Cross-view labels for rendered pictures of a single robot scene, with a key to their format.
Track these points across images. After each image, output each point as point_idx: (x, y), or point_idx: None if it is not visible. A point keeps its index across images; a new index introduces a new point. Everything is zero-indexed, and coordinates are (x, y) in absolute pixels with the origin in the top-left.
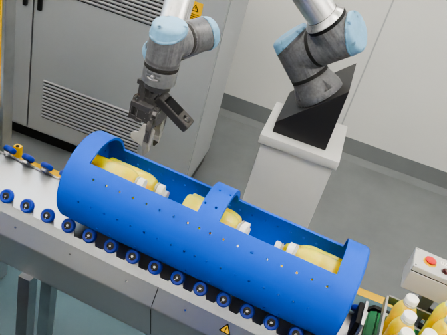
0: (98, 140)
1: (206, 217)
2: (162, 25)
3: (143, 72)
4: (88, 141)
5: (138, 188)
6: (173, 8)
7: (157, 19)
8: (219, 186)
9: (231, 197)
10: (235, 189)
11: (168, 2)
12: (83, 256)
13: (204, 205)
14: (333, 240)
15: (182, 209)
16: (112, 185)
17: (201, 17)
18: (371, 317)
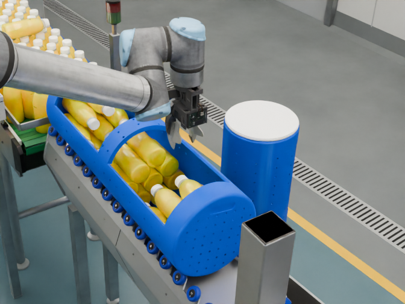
0: (213, 188)
1: (164, 123)
2: (198, 22)
3: (203, 74)
4: (223, 190)
5: (200, 155)
6: (128, 73)
7: (197, 27)
8: (133, 128)
9: (134, 117)
10: (117, 129)
11: (126, 78)
12: None
13: (160, 123)
14: (58, 109)
15: None
16: (218, 170)
17: (136, 32)
18: (32, 142)
